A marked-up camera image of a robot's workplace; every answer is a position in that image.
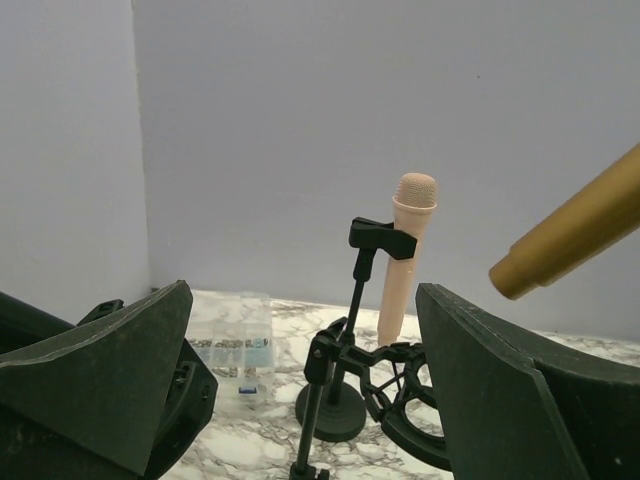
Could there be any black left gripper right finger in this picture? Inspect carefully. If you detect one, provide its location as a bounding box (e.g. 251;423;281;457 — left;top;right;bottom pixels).
416;283;589;479

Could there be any black stand far left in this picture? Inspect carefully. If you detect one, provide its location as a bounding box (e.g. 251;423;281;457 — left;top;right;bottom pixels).
1;282;217;479

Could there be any clear plastic screw box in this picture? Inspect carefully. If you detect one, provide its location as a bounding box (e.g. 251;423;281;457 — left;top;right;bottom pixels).
186;291;275;401

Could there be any gold microphone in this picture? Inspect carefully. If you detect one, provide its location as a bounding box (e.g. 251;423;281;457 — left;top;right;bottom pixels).
489;146;639;300

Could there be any black tripod shock-mount stand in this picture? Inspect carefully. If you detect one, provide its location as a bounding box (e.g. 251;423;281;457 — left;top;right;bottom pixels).
289;317;452;479

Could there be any black stand holding beige microphone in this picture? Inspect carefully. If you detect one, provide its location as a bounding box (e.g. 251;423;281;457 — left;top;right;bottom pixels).
295;217;417;443

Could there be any beige microphone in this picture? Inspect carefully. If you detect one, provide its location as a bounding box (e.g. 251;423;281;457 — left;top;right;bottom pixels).
377;173;437;346

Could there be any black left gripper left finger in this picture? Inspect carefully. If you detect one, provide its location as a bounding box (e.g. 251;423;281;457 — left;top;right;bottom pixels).
1;281;193;477

